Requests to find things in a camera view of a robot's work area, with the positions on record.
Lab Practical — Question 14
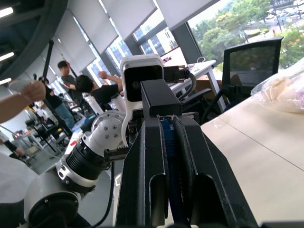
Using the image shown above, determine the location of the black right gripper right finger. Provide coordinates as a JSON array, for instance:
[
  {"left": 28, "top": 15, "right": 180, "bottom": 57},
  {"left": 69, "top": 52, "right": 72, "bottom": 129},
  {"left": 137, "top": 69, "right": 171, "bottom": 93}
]
[{"left": 173, "top": 114, "right": 259, "bottom": 227}]

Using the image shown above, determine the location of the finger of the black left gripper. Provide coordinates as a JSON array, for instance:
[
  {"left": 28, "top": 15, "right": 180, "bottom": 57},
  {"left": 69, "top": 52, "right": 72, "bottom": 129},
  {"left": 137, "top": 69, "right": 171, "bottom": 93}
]
[{"left": 181, "top": 111, "right": 200, "bottom": 126}]

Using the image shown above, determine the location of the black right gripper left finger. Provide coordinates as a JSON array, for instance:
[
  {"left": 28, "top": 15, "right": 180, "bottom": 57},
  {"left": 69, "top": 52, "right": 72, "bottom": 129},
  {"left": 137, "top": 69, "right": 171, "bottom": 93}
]
[{"left": 115, "top": 115, "right": 170, "bottom": 227}]

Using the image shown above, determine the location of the small black box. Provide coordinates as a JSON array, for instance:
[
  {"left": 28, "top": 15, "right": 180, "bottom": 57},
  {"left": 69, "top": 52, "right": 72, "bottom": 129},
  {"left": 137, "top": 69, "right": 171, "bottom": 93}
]
[{"left": 140, "top": 79, "right": 182, "bottom": 117}]

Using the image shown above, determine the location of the brown cardboard box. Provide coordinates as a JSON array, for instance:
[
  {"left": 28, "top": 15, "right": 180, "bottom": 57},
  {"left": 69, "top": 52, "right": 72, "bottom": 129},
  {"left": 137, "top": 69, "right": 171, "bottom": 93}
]
[{"left": 193, "top": 75, "right": 223, "bottom": 95}]

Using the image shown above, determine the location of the bystander bare hand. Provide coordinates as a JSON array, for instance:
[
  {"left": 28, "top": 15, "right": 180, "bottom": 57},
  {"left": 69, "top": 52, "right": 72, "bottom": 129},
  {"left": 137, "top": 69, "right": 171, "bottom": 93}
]
[{"left": 20, "top": 80, "right": 47, "bottom": 102}]

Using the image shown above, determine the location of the white office table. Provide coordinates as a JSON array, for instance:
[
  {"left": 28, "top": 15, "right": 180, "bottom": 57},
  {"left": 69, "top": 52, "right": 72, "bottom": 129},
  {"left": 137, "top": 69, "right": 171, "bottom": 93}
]
[{"left": 163, "top": 60, "right": 227, "bottom": 113}]

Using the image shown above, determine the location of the black-haired person in black shirt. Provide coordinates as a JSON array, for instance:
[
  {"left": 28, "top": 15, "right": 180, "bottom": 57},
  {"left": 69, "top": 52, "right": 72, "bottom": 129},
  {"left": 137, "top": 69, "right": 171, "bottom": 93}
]
[{"left": 75, "top": 70, "right": 124, "bottom": 112}]

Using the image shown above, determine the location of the person in black shirt, jeans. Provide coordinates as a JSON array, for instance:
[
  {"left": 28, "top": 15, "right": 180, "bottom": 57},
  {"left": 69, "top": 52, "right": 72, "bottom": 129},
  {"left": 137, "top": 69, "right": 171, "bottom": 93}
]
[{"left": 38, "top": 76, "right": 76, "bottom": 130}]

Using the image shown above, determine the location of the black mesh office chair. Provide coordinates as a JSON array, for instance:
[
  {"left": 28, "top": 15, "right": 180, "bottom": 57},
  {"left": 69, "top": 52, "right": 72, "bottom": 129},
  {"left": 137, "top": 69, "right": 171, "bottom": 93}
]
[{"left": 180, "top": 36, "right": 285, "bottom": 119}]

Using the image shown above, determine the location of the black tripod stand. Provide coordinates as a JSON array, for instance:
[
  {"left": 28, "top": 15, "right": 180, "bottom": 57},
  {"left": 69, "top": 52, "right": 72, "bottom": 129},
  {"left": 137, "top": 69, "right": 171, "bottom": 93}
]
[{"left": 33, "top": 39, "right": 73, "bottom": 152}]

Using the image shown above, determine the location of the person in grey shirt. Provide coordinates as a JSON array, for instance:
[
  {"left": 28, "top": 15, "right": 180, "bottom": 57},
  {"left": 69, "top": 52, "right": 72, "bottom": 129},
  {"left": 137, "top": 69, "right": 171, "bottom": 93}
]
[{"left": 57, "top": 60, "right": 83, "bottom": 107}]

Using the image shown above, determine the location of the clear plastic bag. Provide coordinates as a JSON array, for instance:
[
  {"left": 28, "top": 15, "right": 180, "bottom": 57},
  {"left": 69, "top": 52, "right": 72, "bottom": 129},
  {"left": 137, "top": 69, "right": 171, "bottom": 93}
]
[{"left": 250, "top": 70, "right": 304, "bottom": 115}]

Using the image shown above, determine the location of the white roller blind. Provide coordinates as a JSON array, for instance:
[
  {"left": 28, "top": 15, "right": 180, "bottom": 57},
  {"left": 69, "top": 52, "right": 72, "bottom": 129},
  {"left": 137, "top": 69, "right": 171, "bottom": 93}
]
[
  {"left": 51, "top": 10, "right": 97, "bottom": 71},
  {"left": 155, "top": 0, "right": 223, "bottom": 31},
  {"left": 67, "top": 0, "right": 119, "bottom": 55},
  {"left": 99, "top": 0, "right": 158, "bottom": 41}
]

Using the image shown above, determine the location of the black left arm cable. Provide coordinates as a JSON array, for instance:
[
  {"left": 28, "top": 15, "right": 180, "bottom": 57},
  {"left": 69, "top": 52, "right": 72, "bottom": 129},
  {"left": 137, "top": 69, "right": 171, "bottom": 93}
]
[{"left": 91, "top": 161, "right": 115, "bottom": 228}]

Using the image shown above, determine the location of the grey camera cable black plug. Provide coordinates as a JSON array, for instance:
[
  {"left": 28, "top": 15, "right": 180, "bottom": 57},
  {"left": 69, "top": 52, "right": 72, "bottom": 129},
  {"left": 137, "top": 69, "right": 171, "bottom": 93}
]
[{"left": 163, "top": 65, "right": 198, "bottom": 96}]

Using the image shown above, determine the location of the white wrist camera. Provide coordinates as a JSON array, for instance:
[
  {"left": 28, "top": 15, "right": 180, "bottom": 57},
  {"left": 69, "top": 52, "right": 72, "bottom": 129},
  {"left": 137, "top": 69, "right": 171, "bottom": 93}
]
[{"left": 120, "top": 54, "right": 164, "bottom": 147}]

